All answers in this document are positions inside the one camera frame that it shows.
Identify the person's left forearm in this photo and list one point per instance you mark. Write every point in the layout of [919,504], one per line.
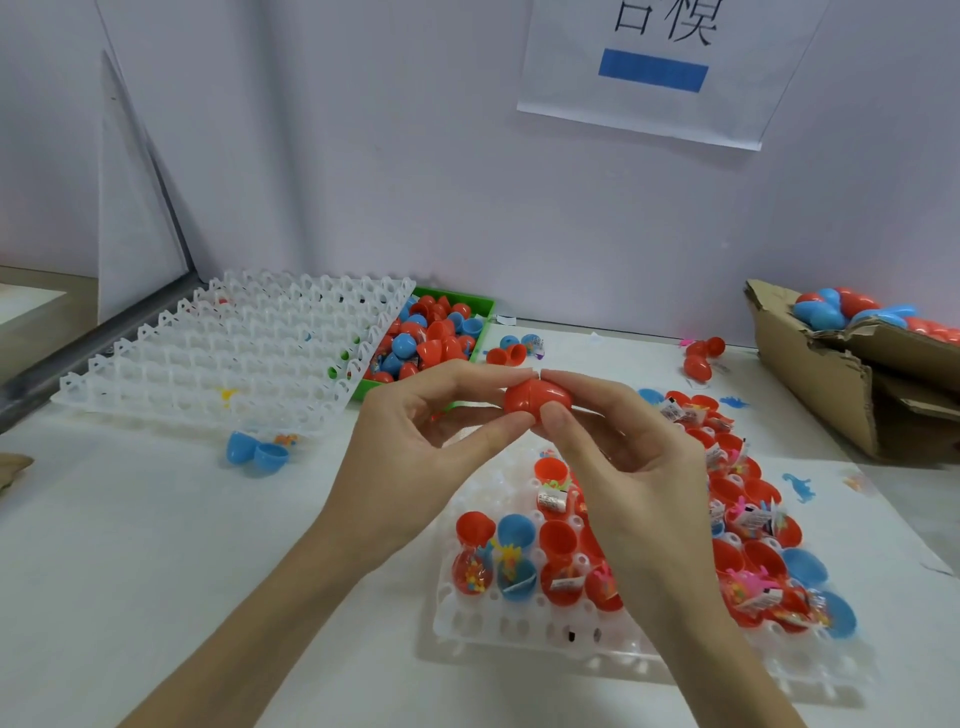
[225,645]

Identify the small capsule cluster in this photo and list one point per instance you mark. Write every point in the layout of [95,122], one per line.
[515,348]

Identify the clear triangular panel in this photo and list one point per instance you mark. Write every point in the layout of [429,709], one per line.
[138,195]

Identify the blue egg shell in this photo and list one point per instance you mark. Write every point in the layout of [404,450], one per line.
[258,450]

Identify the person's right hand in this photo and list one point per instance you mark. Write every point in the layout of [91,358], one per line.
[645,488]

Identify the person's left hand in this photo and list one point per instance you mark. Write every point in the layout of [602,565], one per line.
[405,473]

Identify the small blue toy piece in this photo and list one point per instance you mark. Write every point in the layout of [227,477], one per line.
[800,486]

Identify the grey metal rail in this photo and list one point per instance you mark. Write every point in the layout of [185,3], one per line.
[90,357]

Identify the green plastic tray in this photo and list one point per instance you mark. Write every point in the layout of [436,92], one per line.
[483,297]

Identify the pile of finished eggs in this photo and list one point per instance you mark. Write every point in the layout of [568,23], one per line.
[878,308]

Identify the clear plastic egg tray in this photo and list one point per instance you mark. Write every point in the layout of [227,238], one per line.
[503,630]
[233,348]

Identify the white paper sign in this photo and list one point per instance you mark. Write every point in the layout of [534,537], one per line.
[765,75]

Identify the small orange toy piece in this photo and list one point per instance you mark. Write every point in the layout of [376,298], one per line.
[285,438]

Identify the cardboard box of capsules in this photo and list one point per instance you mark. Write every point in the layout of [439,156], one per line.
[818,368]

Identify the person's right forearm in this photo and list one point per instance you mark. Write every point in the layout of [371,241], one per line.
[735,675]

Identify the flat brown cardboard sheet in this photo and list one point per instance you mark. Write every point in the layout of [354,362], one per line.
[12,468]

